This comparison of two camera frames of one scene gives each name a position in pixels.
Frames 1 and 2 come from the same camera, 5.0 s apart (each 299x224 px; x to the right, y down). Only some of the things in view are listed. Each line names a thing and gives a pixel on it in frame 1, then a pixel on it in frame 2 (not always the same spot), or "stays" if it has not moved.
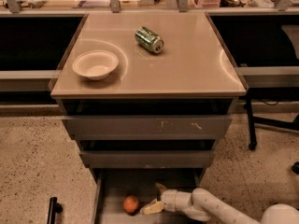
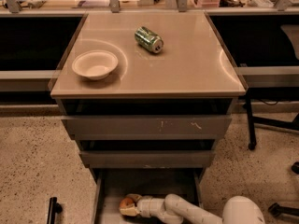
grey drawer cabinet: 157,117 stays
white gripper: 169,200 → 145,206
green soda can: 149,39 stays
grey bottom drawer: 111,186 stays
